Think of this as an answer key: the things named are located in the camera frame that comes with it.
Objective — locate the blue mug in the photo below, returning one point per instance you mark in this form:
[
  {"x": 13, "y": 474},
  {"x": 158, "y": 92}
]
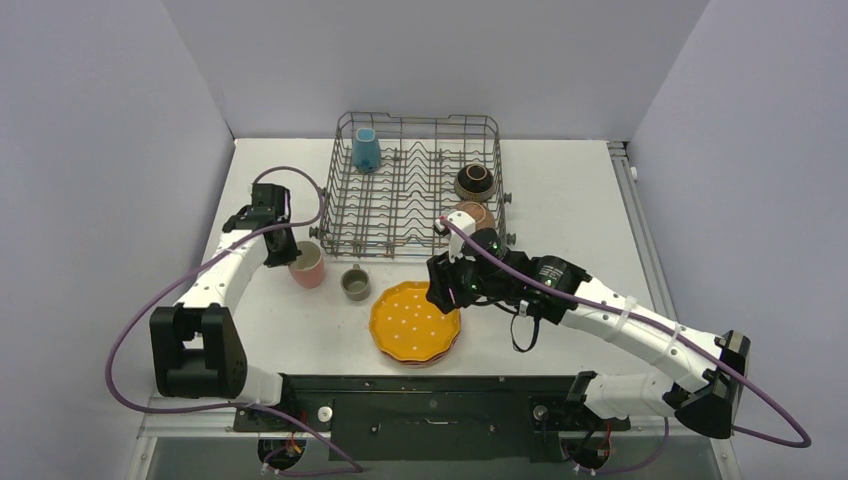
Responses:
[{"x": 366, "y": 151}]

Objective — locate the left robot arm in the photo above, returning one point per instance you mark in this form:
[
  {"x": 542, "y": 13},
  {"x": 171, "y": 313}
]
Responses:
[{"x": 197, "y": 351}]

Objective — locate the pink cup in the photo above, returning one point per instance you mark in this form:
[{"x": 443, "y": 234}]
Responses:
[{"x": 308, "y": 269}]

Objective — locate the pink plate under stack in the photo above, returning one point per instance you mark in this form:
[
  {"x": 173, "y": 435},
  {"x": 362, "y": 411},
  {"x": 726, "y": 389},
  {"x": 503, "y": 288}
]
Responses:
[{"x": 420, "y": 363}]

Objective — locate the grey ceramic mug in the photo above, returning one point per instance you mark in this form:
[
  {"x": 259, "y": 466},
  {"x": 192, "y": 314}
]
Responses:
[{"x": 355, "y": 283}]

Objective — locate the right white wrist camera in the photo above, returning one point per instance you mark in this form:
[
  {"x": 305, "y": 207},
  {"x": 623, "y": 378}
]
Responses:
[{"x": 456, "y": 225}]

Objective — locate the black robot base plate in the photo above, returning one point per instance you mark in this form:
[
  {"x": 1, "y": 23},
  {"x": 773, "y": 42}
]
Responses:
[{"x": 446, "y": 418}]

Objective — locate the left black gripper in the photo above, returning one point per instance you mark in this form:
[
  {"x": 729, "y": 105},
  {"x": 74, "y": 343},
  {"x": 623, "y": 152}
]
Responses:
[{"x": 288, "y": 256}]

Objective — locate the grey wire dish rack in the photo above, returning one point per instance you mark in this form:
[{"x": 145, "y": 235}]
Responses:
[{"x": 390, "y": 213}]

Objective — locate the aluminium rail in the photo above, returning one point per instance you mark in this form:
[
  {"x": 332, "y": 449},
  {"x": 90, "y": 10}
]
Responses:
[{"x": 626, "y": 176}]

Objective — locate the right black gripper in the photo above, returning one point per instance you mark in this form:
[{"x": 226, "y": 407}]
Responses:
[{"x": 443, "y": 291}]

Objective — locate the dark patterned cream bowl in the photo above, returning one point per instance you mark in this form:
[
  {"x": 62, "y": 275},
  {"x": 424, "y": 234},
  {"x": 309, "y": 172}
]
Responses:
[{"x": 474, "y": 182}]

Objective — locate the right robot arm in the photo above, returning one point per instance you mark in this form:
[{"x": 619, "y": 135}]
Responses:
[{"x": 699, "y": 373}]

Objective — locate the yellow polka dot plate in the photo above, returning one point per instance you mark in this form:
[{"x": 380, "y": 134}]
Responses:
[{"x": 404, "y": 324}]

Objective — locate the brown speckled cream bowl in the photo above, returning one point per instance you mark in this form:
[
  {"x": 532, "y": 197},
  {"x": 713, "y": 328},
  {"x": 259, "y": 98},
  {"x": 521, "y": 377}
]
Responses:
[{"x": 482, "y": 216}]

